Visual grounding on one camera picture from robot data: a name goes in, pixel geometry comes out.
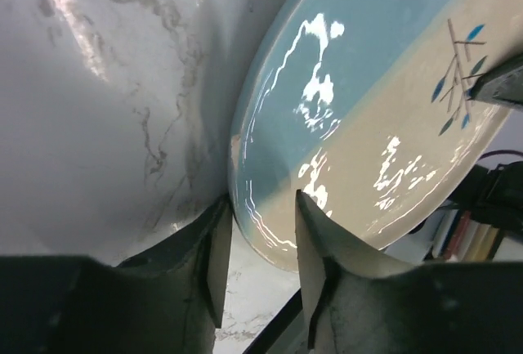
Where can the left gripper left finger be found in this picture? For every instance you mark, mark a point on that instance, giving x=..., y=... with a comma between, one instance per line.
x=178, y=287

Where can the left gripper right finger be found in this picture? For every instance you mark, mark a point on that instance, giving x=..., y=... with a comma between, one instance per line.
x=343, y=303

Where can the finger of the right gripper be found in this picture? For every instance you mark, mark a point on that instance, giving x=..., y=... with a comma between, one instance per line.
x=500, y=85

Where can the blue and cream plate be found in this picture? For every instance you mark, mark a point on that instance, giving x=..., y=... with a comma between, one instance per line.
x=364, y=105

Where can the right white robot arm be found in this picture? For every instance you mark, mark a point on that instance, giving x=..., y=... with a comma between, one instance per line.
x=494, y=196

